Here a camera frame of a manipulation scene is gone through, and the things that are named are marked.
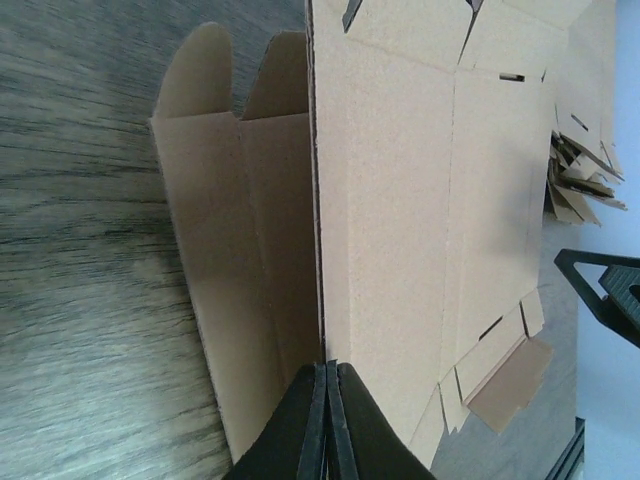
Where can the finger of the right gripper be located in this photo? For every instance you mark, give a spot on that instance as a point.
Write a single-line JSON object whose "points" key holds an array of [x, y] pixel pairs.
{"points": [[618, 309]]}

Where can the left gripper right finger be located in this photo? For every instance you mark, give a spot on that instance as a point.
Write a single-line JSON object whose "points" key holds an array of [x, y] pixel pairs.
{"points": [[361, 443]]}

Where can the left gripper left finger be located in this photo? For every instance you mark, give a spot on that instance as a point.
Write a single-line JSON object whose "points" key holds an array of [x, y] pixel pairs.
{"points": [[292, 443]]}

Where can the cardboard box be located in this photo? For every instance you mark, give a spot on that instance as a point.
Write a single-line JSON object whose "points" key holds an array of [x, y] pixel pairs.
{"points": [[378, 202]]}

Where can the stack of flat cardboard blanks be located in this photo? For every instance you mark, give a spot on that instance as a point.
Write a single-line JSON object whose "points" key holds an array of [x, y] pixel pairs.
{"points": [[583, 163]]}

